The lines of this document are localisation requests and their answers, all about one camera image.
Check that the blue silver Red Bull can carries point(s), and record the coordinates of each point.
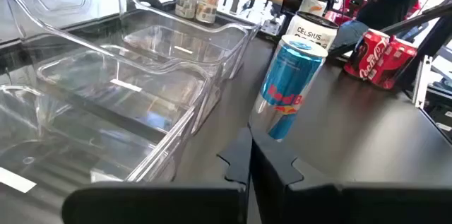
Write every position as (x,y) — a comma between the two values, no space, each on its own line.
(289,75)

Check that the clear plastic bin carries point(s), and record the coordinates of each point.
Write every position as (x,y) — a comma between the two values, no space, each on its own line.
(183,40)
(70,160)
(141,75)

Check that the red Coca-Cola can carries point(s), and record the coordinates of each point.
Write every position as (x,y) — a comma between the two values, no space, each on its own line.
(363,54)
(393,63)

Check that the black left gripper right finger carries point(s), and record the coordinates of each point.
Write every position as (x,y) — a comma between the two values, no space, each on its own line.
(353,206)

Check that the black rig frame post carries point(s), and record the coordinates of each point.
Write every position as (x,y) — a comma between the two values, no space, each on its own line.
(434,47)

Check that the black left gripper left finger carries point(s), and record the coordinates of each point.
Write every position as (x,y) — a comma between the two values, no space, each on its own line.
(159,206)

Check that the black rig frame strut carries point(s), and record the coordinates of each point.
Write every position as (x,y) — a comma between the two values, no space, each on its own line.
(406,24)

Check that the person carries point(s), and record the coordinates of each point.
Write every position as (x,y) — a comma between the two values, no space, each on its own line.
(392,5)

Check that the white metal bracket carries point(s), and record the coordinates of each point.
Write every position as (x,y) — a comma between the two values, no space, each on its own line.
(422,82)

